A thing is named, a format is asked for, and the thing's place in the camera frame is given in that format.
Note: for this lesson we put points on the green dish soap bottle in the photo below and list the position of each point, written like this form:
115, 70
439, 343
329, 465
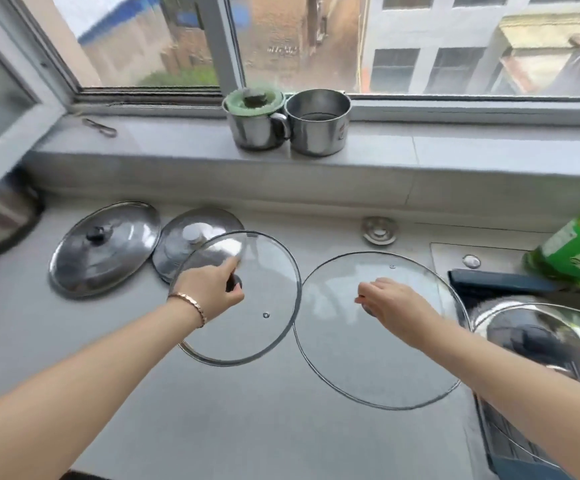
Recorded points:
572, 249

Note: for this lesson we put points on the person's left forearm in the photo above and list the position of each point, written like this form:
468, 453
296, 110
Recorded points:
69, 374

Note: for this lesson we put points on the person's left thumb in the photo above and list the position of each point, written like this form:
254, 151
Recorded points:
229, 267

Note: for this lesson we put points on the white window frame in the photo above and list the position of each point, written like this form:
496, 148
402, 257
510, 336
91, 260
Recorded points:
220, 54

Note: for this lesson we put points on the person's right fingers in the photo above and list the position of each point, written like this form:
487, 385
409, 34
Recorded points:
370, 294

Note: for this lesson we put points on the person's right hand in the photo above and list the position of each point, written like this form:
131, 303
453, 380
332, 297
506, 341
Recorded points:
395, 304

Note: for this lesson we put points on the steel wok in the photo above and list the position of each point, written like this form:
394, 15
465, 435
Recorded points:
545, 339

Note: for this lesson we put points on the green scouring pad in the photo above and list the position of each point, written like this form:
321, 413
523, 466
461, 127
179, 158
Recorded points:
253, 99

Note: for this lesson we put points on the large glass pot lid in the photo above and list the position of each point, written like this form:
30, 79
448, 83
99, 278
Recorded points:
370, 354

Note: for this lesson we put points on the round steel sink plug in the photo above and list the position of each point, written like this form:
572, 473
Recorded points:
380, 229

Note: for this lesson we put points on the small steel pot lid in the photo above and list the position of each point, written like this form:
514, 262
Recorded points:
190, 244

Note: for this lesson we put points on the wide steel cup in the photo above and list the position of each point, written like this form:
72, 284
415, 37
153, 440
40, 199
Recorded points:
318, 124

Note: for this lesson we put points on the person's left hand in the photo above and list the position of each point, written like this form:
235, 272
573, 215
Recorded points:
209, 288

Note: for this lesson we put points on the person's right forearm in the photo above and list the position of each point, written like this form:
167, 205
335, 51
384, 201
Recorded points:
520, 389

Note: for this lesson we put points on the large steel pot lid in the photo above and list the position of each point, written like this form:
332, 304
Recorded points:
102, 249

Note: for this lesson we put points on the metal clip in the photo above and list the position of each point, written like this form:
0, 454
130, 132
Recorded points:
99, 126

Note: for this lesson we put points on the small glass pot lid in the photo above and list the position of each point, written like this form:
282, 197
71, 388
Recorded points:
260, 314

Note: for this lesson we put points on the dark round tray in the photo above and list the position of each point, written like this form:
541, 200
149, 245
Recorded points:
2, 219

